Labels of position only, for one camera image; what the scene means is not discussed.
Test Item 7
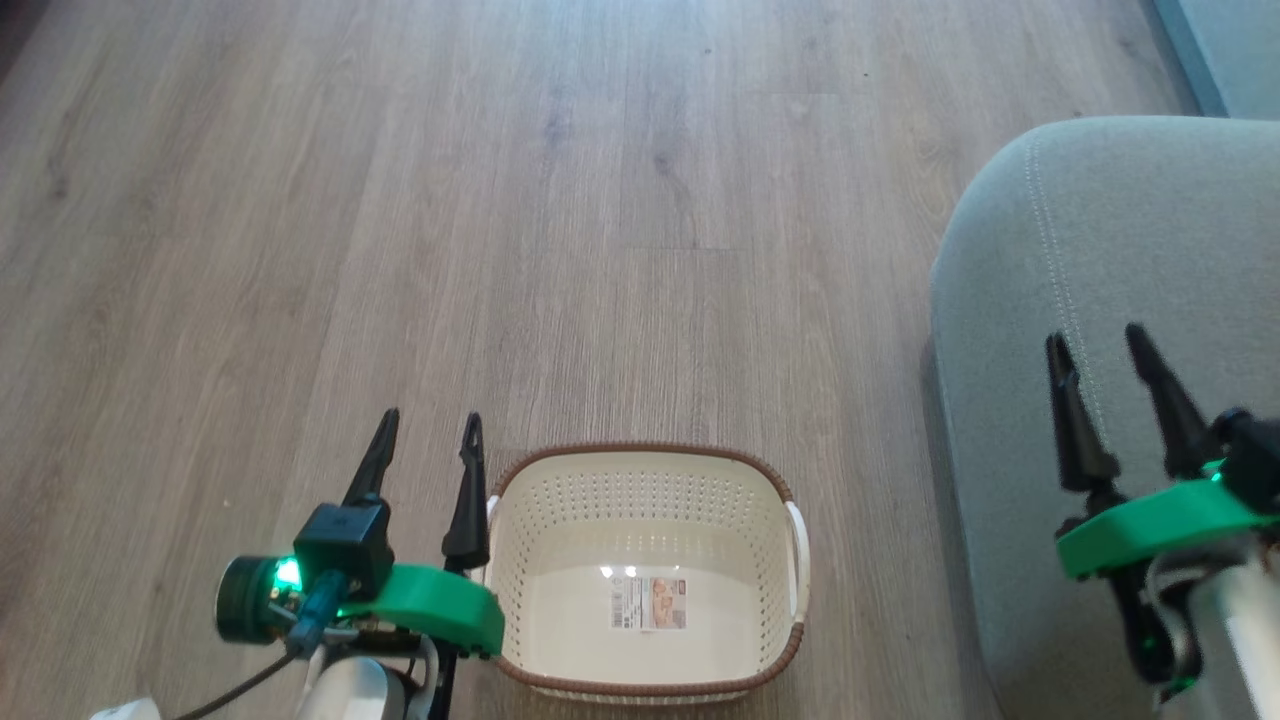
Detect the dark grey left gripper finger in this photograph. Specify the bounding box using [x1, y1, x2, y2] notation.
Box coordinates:
[441, 412, 492, 574]
[343, 407, 402, 507]

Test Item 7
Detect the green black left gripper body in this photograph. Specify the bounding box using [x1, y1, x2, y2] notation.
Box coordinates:
[338, 563, 507, 720]

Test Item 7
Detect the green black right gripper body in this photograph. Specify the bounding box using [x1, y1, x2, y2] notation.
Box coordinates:
[1056, 478, 1280, 703]

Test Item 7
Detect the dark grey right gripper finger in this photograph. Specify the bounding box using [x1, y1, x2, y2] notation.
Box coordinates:
[1044, 332, 1123, 494]
[1124, 322, 1218, 480]

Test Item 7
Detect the cream laundry basket brown rim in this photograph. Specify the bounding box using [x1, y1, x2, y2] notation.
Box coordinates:
[483, 442, 810, 707]

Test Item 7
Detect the printed basket label sticker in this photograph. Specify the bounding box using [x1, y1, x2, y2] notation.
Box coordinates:
[609, 576, 689, 632]

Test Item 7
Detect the grey fabric sofa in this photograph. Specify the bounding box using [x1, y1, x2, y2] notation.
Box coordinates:
[929, 115, 1280, 720]

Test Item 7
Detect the pale blue-grey furniture panel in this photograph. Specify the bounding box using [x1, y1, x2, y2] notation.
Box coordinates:
[1153, 0, 1280, 120]

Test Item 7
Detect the blue left cable connector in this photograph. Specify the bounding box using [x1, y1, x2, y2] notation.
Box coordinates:
[286, 571, 348, 658]

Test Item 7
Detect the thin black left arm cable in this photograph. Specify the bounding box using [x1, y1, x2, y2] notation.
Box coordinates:
[170, 648, 303, 720]

